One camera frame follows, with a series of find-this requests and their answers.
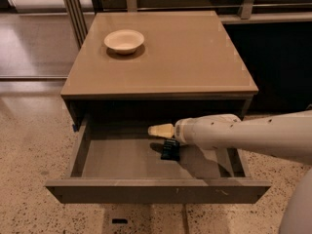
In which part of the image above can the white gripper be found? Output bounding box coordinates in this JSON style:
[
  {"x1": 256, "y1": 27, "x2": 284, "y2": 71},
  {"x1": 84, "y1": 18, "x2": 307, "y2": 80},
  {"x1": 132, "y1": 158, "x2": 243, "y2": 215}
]
[{"x1": 148, "y1": 117, "x2": 209, "y2": 146}]

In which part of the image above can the dark blue rxbar wrapper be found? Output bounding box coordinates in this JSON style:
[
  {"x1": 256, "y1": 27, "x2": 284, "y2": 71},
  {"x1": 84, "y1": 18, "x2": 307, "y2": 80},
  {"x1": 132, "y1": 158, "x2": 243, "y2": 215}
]
[{"x1": 161, "y1": 138, "x2": 180, "y2": 161}]

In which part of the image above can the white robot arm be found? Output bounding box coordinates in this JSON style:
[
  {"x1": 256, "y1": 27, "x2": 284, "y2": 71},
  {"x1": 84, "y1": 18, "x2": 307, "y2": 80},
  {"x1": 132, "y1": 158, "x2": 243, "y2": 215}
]
[{"x1": 148, "y1": 110, "x2": 312, "y2": 234}]

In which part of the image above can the open grey top drawer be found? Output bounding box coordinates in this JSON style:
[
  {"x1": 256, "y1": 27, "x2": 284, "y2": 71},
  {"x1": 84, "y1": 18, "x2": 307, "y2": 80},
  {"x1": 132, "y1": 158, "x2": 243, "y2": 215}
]
[{"x1": 46, "y1": 116, "x2": 271, "y2": 204}]

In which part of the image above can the grey cabinet with counter top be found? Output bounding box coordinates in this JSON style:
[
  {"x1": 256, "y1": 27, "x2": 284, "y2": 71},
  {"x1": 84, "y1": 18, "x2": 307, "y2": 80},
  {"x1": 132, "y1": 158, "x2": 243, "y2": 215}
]
[{"x1": 61, "y1": 11, "x2": 258, "y2": 124}]

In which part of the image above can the white paper bowl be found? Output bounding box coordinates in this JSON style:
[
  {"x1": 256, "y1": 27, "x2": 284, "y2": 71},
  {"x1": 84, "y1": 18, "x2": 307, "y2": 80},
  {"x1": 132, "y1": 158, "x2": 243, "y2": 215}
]
[{"x1": 103, "y1": 29, "x2": 144, "y2": 55}]

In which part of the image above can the metal shelf frame rail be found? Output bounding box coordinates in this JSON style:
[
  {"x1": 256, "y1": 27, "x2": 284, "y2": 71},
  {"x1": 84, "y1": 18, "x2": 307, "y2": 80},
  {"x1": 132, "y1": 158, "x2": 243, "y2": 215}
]
[{"x1": 63, "y1": 0, "x2": 312, "y2": 44}]

